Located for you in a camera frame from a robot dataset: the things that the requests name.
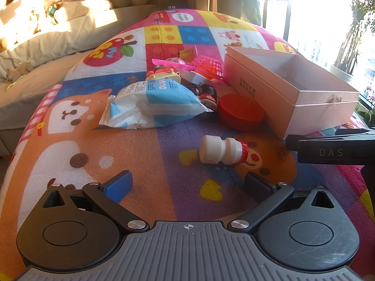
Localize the white plant pot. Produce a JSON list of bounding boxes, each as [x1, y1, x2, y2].
[[330, 64, 356, 84]]

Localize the blue white tissue packet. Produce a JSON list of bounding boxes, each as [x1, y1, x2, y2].
[[99, 79, 213, 130]]

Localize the beige sofa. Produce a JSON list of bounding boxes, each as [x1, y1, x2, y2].
[[0, 4, 159, 159]]

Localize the cream pillows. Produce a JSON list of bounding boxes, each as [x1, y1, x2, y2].
[[0, 0, 118, 79]]

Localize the pink plastic stick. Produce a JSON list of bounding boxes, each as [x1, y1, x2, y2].
[[152, 59, 188, 68]]

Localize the white bottle with red cap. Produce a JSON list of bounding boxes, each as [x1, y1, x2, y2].
[[200, 135, 250, 164]]

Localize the pink cardboard box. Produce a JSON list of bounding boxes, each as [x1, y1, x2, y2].
[[223, 46, 360, 140]]

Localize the green potted plant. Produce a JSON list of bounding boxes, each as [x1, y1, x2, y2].
[[334, 0, 375, 74]]

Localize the pink mesh basket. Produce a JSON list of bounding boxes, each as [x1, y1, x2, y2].
[[187, 54, 226, 79]]

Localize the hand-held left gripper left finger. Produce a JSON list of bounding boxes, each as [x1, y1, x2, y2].
[[41, 170, 150, 233]]

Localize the colourful cartoon play mat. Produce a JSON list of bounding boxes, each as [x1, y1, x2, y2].
[[0, 7, 375, 281]]

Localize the green hanging cloth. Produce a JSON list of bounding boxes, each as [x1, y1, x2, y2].
[[240, 0, 263, 27]]

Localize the small plush doll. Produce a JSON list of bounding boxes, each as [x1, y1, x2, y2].
[[45, 0, 63, 24]]

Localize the grey white plastic piece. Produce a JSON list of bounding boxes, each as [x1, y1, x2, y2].
[[179, 70, 213, 86]]

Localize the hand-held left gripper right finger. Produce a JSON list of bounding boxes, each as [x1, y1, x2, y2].
[[227, 172, 337, 235]]

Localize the red round lid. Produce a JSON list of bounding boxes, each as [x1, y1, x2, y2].
[[218, 94, 266, 132]]

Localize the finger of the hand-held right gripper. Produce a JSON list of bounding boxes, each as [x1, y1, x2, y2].
[[335, 128, 375, 137]]

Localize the small black red can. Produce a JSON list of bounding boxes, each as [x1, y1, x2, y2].
[[196, 84, 219, 113]]

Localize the yellow pink camera toy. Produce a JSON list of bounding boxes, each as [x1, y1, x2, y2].
[[146, 66, 180, 85]]

